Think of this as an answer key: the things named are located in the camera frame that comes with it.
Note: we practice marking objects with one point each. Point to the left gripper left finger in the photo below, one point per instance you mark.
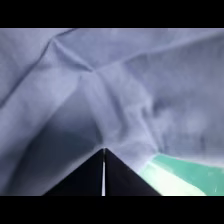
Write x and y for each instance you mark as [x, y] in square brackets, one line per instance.
[85, 181]

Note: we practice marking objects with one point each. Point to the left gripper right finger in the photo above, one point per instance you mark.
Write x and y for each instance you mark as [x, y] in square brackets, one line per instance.
[126, 181]

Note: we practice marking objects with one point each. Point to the blue shirt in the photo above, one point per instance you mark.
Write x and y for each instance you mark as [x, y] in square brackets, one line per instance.
[110, 83]

